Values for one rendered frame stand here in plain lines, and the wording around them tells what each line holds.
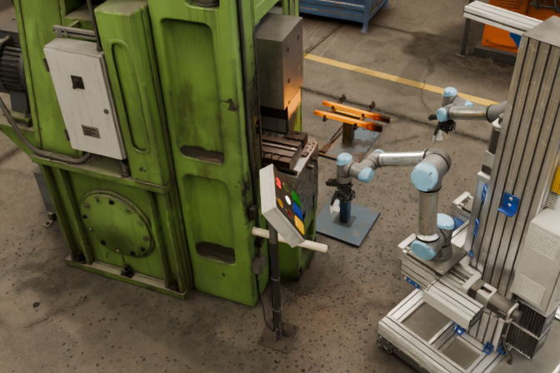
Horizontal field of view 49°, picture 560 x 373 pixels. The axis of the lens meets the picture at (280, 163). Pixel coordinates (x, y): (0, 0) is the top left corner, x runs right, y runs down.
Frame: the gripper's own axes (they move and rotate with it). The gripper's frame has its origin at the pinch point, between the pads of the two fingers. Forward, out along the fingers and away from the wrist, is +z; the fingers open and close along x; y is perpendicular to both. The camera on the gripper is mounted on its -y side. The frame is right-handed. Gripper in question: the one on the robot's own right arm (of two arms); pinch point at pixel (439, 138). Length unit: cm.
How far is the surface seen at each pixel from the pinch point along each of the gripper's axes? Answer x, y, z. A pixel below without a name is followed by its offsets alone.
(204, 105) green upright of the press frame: -124, -65, -51
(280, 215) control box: -131, 0, -21
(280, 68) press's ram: -90, -42, -68
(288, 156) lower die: -82, -47, -5
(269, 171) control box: -116, -24, -26
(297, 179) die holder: -85, -37, 4
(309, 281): -79, -33, 93
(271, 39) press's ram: -92, -46, -83
